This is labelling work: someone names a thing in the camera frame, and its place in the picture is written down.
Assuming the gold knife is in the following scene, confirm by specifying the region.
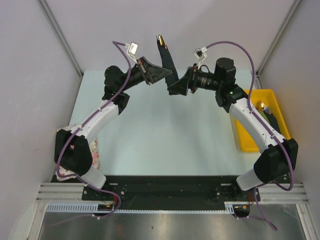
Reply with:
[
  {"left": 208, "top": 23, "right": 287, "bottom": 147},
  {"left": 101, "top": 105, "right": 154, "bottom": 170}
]
[{"left": 156, "top": 34, "right": 168, "bottom": 49}]

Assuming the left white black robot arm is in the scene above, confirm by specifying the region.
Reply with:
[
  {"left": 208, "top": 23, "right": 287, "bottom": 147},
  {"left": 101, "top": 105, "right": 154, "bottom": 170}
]
[{"left": 54, "top": 56, "right": 176, "bottom": 189}]

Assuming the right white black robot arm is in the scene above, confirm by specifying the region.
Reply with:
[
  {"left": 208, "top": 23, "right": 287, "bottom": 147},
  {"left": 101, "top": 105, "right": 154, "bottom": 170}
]
[{"left": 167, "top": 57, "right": 299, "bottom": 192}]

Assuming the green rolled napkin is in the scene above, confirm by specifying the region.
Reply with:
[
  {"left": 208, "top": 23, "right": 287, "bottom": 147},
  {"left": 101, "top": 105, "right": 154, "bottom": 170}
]
[{"left": 257, "top": 109, "right": 270, "bottom": 123}]

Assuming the dark rolled napkin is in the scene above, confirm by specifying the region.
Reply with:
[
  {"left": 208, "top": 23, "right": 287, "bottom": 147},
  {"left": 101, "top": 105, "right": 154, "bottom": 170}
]
[{"left": 264, "top": 112, "right": 281, "bottom": 133}]

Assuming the gold spoon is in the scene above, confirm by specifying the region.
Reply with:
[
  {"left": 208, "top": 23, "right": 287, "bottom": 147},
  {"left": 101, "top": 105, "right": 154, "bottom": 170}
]
[{"left": 257, "top": 100, "right": 265, "bottom": 111}]

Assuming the yellow plastic bin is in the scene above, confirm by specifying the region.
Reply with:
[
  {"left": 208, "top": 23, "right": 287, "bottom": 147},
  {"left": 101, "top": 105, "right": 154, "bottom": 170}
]
[{"left": 232, "top": 89, "right": 291, "bottom": 153}]

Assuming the floral cloth mat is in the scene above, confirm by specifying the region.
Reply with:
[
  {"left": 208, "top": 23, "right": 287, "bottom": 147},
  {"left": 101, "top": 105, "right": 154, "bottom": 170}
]
[{"left": 54, "top": 126, "right": 101, "bottom": 181}]

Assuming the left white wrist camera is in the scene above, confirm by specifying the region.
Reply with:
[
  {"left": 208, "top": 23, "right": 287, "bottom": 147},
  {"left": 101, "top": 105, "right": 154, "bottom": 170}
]
[{"left": 125, "top": 42, "right": 139, "bottom": 62}]

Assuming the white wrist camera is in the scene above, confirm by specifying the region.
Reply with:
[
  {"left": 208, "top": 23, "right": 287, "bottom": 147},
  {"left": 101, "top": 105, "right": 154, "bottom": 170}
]
[
  {"left": 193, "top": 46, "right": 207, "bottom": 69},
  {"left": 125, "top": 42, "right": 139, "bottom": 62}
]

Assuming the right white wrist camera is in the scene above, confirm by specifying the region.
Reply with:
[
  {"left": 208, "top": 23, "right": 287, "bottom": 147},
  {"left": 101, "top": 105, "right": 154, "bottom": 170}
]
[{"left": 193, "top": 46, "right": 207, "bottom": 69}]

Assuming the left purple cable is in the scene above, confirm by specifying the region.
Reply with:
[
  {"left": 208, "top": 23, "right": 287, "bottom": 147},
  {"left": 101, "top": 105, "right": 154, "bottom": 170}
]
[{"left": 47, "top": 40, "right": 133, "bottom": 227}]

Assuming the purple cable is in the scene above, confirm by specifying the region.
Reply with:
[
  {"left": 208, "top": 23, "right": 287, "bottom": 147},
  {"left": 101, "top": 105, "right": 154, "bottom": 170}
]
[
  {"left": 204, "top": 40, "right": 295, "bottom": 231},
  {"left": 47, "top": 40, "right": 133, "bottom": 227}
]

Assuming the right corner aluminium post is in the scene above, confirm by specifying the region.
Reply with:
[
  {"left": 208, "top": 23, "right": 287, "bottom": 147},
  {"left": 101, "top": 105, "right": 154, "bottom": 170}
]
[{"left": 255, "top": 0, "right": 303, "bottom": 77}]

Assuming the corner aluminium post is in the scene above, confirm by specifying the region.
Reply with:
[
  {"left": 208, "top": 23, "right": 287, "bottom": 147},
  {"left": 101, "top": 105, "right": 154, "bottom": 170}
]
[
  {"left": 37, "top": 0, "right": 84, "bottom": 77},
  {"left": 255, "top": 0, "right": 303, "bottom": 77}
]

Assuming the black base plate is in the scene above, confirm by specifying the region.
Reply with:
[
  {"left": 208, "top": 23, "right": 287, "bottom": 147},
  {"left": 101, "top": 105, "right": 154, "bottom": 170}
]
[{"left": 80, "top": 175, "right": 262, "bottom": 216}]

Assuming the left corner aluminium post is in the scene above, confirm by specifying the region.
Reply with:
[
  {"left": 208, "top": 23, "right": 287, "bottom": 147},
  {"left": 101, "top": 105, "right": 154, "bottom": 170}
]
[{"left": 37, "top": 0, "right": 84, "bottom": 77}]

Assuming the white cable duct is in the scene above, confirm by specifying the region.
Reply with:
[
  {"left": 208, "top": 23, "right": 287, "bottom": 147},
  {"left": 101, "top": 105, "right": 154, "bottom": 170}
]
[{"left": 46, "top": 203, "right": 235, "bottom": 214}]

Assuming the aluminium frame rail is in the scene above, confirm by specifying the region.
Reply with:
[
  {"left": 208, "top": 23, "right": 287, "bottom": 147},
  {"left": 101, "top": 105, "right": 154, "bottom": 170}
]
[{"left": 36, "top": 182, "right": 309, "bottom": 205}]

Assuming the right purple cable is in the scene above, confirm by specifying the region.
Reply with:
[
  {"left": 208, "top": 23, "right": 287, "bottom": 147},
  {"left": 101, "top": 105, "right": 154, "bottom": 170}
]
[{"left": 204, "top": 40, "right": 295, "bottom": 231}]

